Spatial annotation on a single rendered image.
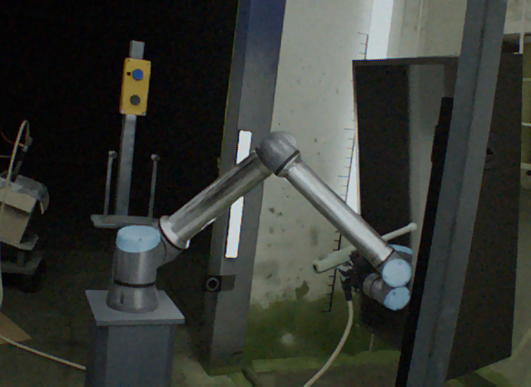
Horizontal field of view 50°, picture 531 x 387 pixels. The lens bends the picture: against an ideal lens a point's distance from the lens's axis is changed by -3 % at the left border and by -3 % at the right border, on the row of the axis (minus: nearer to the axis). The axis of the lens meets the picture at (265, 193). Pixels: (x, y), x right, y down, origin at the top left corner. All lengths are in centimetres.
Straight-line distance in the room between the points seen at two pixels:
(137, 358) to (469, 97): 149
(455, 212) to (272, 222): 206
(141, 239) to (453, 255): 127
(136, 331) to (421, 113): 155
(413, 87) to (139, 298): 149
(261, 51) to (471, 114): 199
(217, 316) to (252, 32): 141
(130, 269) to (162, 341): 27
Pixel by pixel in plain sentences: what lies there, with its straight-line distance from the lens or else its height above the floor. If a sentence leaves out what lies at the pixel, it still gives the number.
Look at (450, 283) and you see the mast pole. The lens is 103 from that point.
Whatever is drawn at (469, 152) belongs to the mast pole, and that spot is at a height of 135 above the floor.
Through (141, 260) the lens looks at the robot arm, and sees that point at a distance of 206.
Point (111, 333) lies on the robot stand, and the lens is 206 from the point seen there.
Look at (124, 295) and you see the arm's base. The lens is 210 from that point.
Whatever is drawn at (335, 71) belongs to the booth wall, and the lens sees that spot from 308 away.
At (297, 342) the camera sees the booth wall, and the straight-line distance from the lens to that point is 329.
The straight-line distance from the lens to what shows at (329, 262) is 229.
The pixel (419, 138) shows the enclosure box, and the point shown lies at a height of 134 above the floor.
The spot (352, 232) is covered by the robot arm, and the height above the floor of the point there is 103.
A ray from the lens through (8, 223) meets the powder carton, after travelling 415.
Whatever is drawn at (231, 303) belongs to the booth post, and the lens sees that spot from 304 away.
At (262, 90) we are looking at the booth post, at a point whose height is 148.
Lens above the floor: 137
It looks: 8 degrees down
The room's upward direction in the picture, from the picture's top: 7 degrees clockwise
